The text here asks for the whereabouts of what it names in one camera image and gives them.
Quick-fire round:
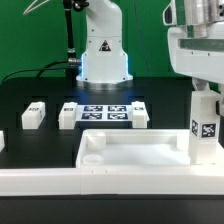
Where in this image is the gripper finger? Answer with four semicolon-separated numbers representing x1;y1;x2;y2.
216;84;224;117
192;78;210;91

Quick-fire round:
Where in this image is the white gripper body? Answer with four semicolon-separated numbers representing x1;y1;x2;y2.
167;23;224;84

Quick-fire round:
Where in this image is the white desk top tray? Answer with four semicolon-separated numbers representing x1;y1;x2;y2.
74;128;224;169

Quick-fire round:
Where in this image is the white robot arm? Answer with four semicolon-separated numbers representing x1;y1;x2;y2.
77;0;224;117

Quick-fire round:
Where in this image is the white front obstacle wall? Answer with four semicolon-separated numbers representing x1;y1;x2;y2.
0;166;224;196

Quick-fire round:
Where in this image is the white obstacle wall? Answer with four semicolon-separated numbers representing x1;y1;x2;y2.
0;131;5;152
0;166;224;196

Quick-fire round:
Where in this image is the white marker base plate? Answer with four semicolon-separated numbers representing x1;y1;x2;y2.
76;105;131;122

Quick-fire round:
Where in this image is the black post with connector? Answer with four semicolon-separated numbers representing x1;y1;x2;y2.
62;0;78;81

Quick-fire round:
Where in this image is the black cable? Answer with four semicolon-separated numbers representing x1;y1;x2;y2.
0;59;73;86

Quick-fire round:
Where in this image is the white left obstacle wall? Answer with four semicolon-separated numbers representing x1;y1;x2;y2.
0;131;5;152

